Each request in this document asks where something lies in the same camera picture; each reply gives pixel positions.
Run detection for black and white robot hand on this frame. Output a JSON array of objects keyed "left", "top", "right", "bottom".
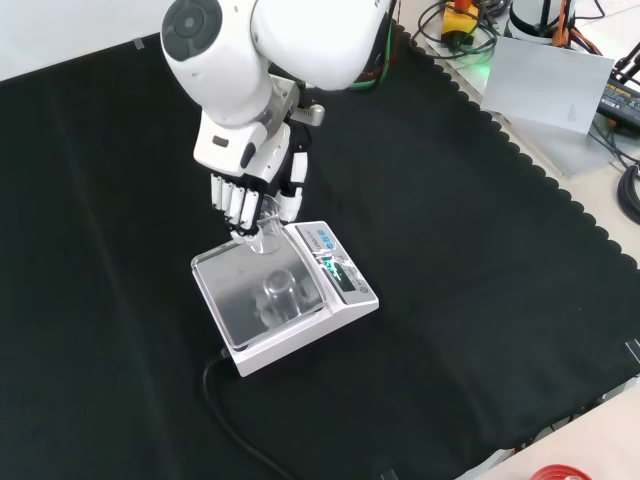
[{"left": 192, "top": 112, "right": 310, "bottom": 246}]

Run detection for small clear glass beaker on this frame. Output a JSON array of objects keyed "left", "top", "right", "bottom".
[{"left": 244, "top": 194, "right": 292, "bottom": 257}]

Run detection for white electronic balance steel pan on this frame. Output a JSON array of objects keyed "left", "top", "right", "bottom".
[{"left": 190, "top": 219, "right": 380, "bottom": 379}]

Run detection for black cloth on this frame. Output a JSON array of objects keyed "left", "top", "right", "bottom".
[{"left": 0, "top": 24, "right": 640, "bottom": 480}]

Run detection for yellow stop button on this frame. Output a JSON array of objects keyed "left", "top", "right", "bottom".
[{"left": 440, "top": 0, "right": 484, "bottom": 44}]

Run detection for black power adapter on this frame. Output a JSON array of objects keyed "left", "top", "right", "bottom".
[{"left": 595, "top": 74, "right": 640, "bottom": 132}]

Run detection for red round object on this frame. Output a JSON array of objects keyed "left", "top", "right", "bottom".
[{"left": 529, "top": 463, "right": 594, "bottom": 480}]

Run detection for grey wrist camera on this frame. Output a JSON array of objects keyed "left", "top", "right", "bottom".
[{"left": 289, "top": 103, "right": 327, "bottom": 127}]

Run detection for green cable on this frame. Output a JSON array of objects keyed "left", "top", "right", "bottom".
[{"left": 348, "top": 0, "right": 401, "bottom": 94}]

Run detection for black balance power cable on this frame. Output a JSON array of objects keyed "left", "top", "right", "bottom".
[{"left": 201, "top": 348, "right": 292, "bottom": 480}]

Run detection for aluminium base plate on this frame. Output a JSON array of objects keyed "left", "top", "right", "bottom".
[{"left": 424, "top": 34, "right": 624, "bottom": 177}]

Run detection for orange cable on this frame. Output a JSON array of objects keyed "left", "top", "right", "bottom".
[{"left": 547, "top": 0, "right": 601, "bottom": 54}]

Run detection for thick black cable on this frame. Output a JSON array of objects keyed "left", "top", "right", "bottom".
[{"left": 616, "top": 164, "right": 640, "bottom": 226}]

